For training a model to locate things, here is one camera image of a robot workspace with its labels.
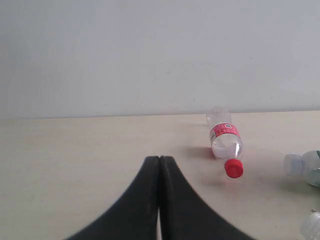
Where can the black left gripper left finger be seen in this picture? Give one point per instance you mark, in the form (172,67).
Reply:
(134,215)

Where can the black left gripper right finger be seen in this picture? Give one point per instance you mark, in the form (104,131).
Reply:
(183,214)

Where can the clear bottle red label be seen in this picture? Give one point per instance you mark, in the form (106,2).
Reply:
(225,141)

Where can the white bottle fruit label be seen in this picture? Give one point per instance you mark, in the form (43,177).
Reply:
(310,229)

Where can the white bottle green leaf label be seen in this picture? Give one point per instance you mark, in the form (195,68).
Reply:
(306,167)

